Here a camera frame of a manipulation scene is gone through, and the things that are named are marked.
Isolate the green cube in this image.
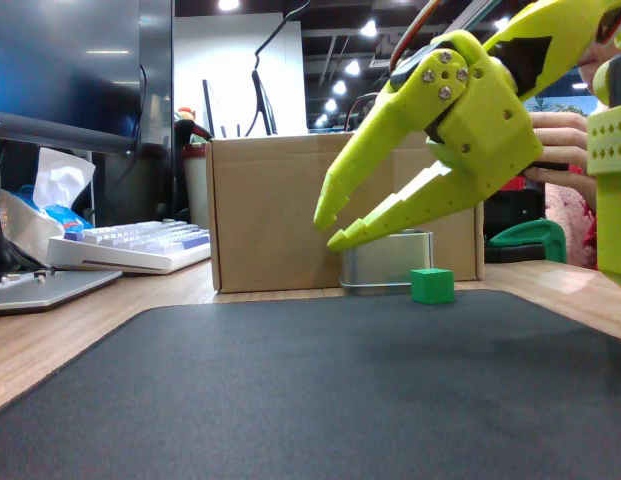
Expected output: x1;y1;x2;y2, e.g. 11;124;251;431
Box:
410;267;456;305

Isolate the grey metal object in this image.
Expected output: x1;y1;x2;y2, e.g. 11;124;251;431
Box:
338;229;435;296

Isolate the person's bare hand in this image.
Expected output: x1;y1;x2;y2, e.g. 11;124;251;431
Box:
522;111;599;211

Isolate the thin background monitor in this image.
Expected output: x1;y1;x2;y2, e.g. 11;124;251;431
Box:
201;68;280;140

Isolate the green clamp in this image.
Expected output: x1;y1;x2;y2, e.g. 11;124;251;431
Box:
486;218;569;265

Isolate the brown cardboard box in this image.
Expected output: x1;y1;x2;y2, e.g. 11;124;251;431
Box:
205;131;486;294

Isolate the pink patterned clothing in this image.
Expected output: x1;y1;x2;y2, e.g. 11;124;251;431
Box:
543;182;599;271

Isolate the white cup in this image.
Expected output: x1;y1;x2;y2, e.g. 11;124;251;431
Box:
182;143;212;230

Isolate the small plush toy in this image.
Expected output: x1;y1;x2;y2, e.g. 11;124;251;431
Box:
173;106;215;147

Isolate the black mouse mat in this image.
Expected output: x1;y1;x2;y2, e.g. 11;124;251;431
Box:
0;289;621;480

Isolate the white mechanical keyboard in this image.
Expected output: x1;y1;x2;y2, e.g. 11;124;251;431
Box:
46;218;212;276

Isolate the large dark computer monitor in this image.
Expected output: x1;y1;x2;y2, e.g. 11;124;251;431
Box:
0;0;174;154

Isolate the tissue pack with white tissue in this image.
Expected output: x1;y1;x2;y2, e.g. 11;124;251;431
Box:
0;146;97;257

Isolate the silver laptop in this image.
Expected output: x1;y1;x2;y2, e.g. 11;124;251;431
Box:
0;268;124;317

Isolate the red white black gripper cable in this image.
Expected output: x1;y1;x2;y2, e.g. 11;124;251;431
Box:
388;0;444;76

